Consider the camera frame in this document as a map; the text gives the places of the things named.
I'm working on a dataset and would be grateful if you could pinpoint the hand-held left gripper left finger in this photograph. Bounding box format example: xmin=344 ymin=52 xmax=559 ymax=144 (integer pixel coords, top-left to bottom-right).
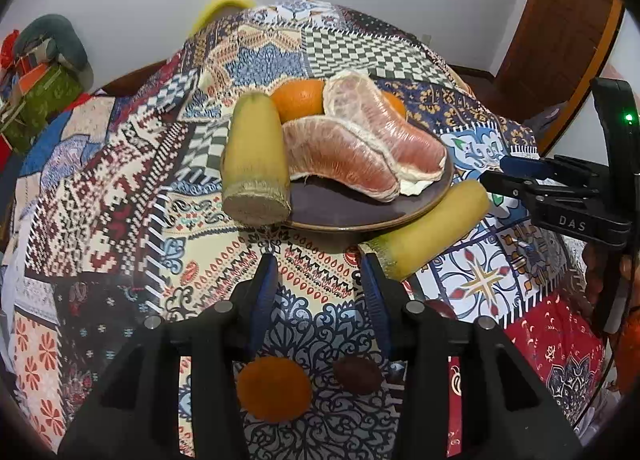
xmin=57 ymin=253 xmax=280 ymax=460

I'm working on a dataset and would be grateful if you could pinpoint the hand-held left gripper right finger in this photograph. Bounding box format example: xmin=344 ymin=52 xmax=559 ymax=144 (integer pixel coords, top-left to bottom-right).
xmin=358 ymin=253 xmax=586 ymax=460

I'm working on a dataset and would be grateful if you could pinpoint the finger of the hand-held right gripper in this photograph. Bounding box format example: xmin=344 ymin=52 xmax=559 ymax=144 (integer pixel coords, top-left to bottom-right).
xmin=479 ymin=170 xmax=556 ymax=201
xmin=499 ymin=154 xmax=608 ymax=183

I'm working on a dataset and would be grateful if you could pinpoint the long sugarcane piece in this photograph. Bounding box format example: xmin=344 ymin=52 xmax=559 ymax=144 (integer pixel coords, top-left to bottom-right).
xmin=364 ymin=179 xmax=493 ymax=283

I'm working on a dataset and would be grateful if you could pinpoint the dark purple plate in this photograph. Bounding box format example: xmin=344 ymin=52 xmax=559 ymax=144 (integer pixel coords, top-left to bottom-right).
xmin=286 ymin=139 xmax=456 ymax=234

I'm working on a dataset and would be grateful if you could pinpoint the large peeled pomelo segment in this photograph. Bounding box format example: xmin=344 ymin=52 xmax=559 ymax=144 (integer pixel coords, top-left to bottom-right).
xmin=322 ymin=69 xmax=448 ymax=196

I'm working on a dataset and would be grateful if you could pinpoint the small peeled pomelo segment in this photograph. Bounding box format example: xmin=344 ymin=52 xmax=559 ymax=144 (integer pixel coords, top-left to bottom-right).
xmin=281 ymin=116 xmax=402 ymax=204

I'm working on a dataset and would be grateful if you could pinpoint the plain large orange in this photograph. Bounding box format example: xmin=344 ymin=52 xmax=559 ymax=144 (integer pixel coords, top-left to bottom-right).
xmin=381 ymin=90 xmax=407 ymax=120

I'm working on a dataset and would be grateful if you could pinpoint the thick sugarcane piece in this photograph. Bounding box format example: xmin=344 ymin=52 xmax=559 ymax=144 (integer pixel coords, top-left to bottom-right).
xmin=220 ymin=92 xmax=294 ymax=227

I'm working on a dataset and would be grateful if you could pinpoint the large orange with sticker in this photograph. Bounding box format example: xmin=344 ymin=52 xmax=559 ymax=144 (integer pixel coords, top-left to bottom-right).
xmin=270 ymin=79 xmax=328 ymax=124

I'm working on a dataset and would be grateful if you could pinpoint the person's right hand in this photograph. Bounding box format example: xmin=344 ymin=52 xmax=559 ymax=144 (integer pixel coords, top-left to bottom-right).
xmin=581 ymin=239 xmax=640 ymax=313

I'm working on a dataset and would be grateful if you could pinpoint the dark brown date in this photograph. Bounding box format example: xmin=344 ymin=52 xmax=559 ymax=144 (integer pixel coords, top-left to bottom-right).
xmin=332 ymin=356 xmax=384 ymax=396

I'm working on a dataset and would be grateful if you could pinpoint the small tangerine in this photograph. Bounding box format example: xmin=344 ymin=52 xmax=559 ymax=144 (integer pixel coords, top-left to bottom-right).
xmin=236 ymin=356 xmax=314 ymax=425

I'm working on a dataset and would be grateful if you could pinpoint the brown wooden door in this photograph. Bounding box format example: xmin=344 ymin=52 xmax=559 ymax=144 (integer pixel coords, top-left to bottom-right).
xmin=492 ymin=0 xmax=627 ymax=153

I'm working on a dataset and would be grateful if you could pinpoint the patchwork patterned tablecloth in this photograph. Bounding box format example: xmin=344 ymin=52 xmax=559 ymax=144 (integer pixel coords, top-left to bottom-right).
xmin=0 ymin=0 xmax=626 ymax=460

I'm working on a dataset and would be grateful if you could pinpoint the yellow arched chair back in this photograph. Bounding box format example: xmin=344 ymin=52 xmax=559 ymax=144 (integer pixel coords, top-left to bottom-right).
xmin=190 ymin=0 xmax=257 ymax=35

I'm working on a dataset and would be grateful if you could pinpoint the green patterned box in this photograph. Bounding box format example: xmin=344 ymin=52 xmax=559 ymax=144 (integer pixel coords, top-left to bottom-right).
xmin=0 ymin=64 xmax=84 ymax=155

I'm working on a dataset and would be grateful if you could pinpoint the orange box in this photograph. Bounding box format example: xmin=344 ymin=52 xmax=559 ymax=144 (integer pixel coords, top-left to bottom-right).
xmin=14 ymin=64 xmax=52 ymax=92

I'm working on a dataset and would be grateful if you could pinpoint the red bag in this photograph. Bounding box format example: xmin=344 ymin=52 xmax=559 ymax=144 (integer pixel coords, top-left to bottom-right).
xmin=0 ymin=32 xmax=21 ymax=72

